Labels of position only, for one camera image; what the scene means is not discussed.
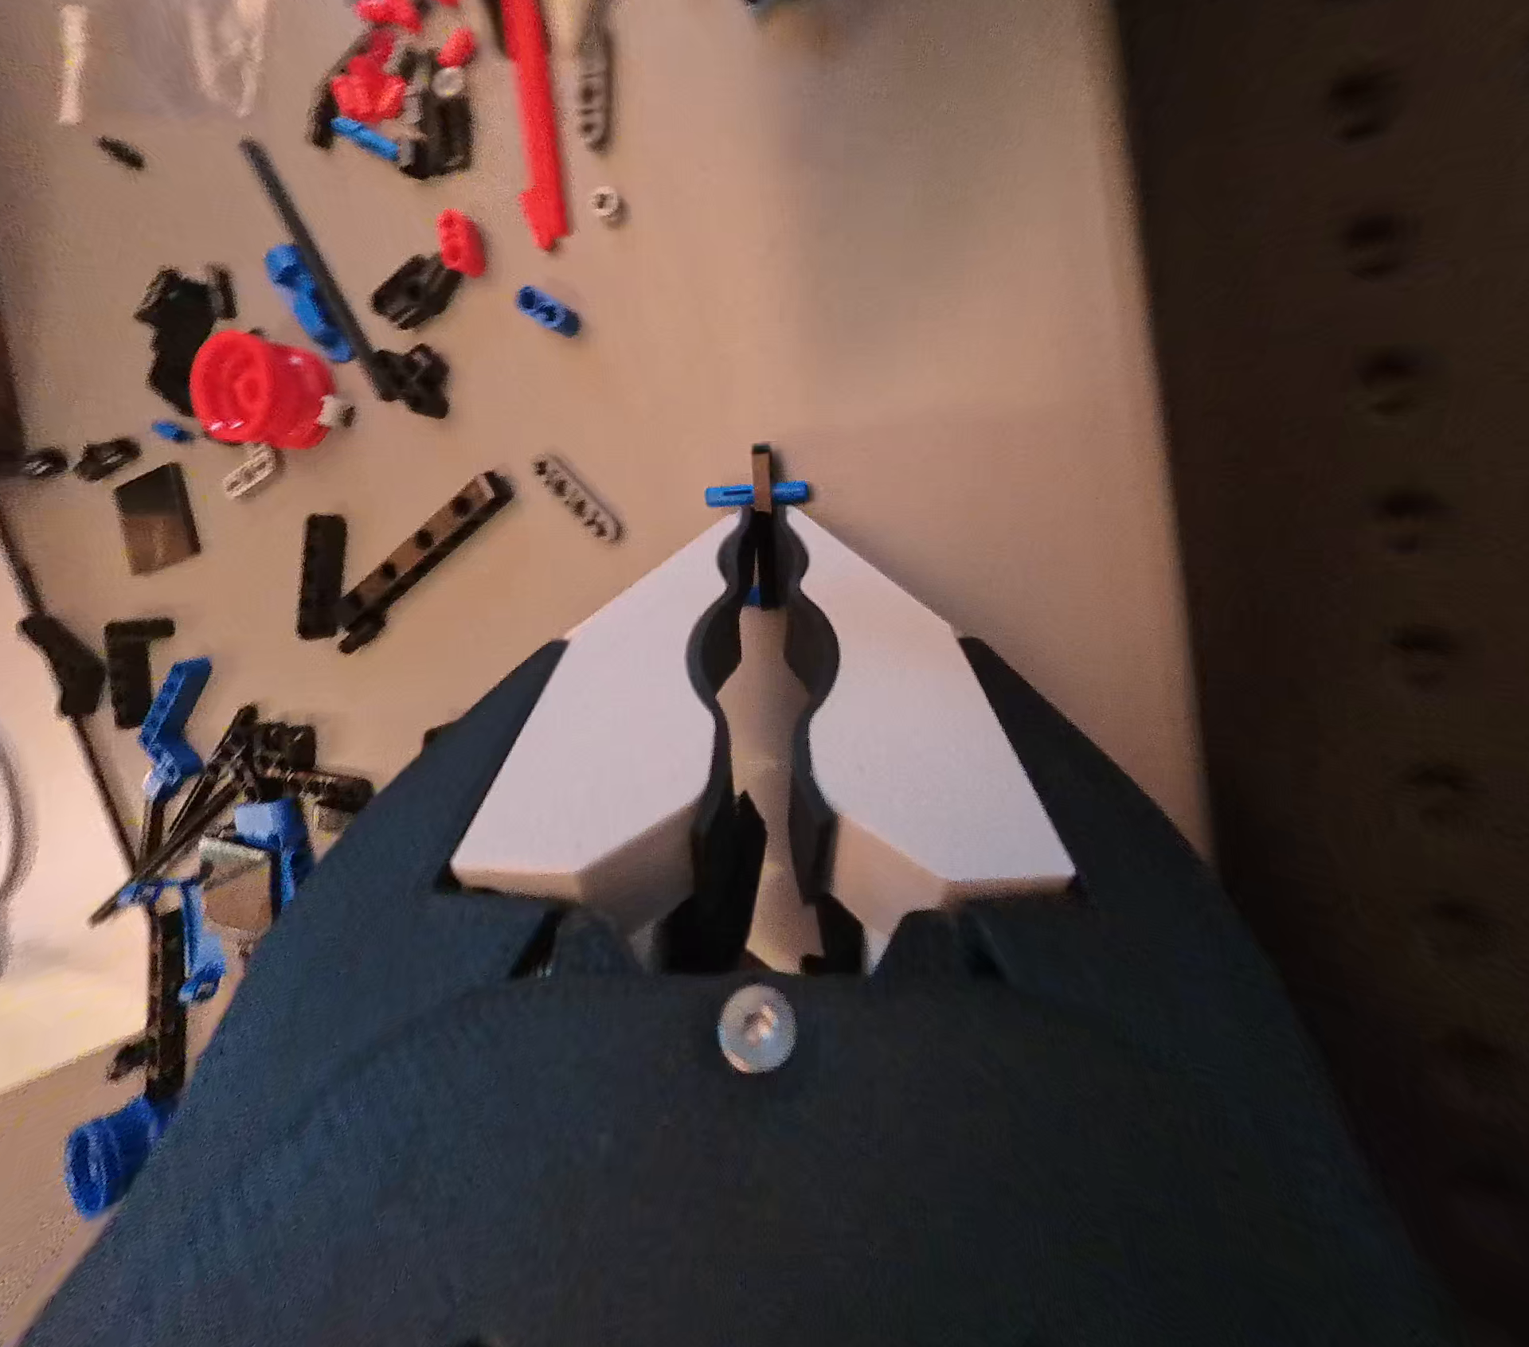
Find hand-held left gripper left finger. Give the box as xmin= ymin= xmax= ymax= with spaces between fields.
xmin=448 ymin=515 xmax=769 ymax=970

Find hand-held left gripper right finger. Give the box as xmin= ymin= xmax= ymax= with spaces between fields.
xmin=774 ymin=512 xmax=1077 ymax=970

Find black thin beam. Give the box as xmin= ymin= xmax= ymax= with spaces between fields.
xmin=746 ymin=443 xmax=790 ymax=612

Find small toy connectors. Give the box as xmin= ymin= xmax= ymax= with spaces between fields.
xmin=53 ymin=0 xmax=814 ymax=227

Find grey desk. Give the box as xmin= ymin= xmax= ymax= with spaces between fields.
xmin=0 ymin=0 xmax=1209 ymax=1301

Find grey small connector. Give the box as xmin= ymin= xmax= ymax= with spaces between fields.
xmin=534 ymin=454 xmax=623 ymax=545

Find scattered black toy beams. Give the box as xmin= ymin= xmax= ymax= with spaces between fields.
xmin=0 ymin=254 xmax=516 ymax=1086

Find blue toy panel piece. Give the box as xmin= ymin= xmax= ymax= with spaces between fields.
xmin=233 ymin=798 xmax=312 ymax=913
xmin=120 ymin=875 xmax=230 ymax=1004

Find black square panel piece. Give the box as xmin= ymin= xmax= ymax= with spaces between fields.
xmin=196 ymin=833 xmax=271 ymax=937
xmin=113 ymin=464 xmax=202 ymax=577

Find blue angled beam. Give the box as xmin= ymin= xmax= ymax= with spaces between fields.
xmin=139 ymin=658 xmax=215 ymax=793

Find red toy wheel hub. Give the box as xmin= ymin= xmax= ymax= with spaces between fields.
xmin=188 ymin=330 xmax=336 ymax=449

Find white rounded board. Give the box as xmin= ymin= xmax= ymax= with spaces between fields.
xmin=0 ymin=535 xmax=139 ymax=1093

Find small blue curved panel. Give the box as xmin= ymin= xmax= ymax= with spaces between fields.
xmin=265 ymin=244 xmax=354 ymax=363

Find long black axle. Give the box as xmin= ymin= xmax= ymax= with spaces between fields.
xmin=239 ymin=139 xmax=402 ymax=394

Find blue toy wheel hub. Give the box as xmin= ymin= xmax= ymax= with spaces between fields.
xmin=65 ymin=1096 xmax=175 ymax=1220

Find grey thin beam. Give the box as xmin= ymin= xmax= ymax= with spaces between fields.
xmin=574 ymin=34 xmax=623 ymax=153

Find clear plastic bag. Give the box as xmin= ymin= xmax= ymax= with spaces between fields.
xmin=53 ymin=0 xmax=277 ymax=125

